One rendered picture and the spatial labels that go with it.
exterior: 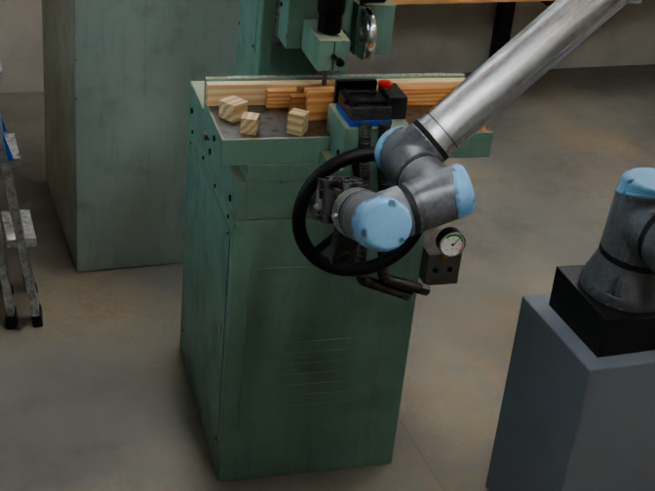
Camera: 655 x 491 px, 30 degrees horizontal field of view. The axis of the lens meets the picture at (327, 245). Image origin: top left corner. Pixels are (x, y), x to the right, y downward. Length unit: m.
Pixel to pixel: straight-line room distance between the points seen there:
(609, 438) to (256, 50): 1.17
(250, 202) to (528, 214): 1.97
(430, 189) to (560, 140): 3.05
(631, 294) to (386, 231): 0.76
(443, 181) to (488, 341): 1.62
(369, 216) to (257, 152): 0.59
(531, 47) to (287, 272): 0.82
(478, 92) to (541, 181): 2.53
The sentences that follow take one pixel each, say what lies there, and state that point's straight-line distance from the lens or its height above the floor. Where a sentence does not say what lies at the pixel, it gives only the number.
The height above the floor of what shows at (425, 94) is 0.93.
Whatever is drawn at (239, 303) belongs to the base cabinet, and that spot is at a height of 0.50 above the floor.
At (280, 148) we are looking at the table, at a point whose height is 0.88.
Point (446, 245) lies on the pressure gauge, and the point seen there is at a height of 0.66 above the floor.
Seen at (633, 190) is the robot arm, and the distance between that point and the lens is 2.54.
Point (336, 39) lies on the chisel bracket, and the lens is 2.62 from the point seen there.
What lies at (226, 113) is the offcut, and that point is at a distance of 2.60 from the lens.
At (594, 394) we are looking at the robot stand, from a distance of 2.62.
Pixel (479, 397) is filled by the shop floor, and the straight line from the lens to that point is 3.39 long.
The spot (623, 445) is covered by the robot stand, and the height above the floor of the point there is 0.33.
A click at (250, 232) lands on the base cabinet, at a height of 0.68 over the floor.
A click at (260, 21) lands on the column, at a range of 2.81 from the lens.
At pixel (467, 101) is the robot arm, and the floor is 1.14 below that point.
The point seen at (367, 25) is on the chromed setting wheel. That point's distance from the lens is 2.77.
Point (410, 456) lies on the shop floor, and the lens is 3.14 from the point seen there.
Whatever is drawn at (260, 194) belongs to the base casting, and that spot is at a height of 0.77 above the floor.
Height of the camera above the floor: 1.93
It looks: 29 degrees down
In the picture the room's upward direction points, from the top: 6 degrees clockwise
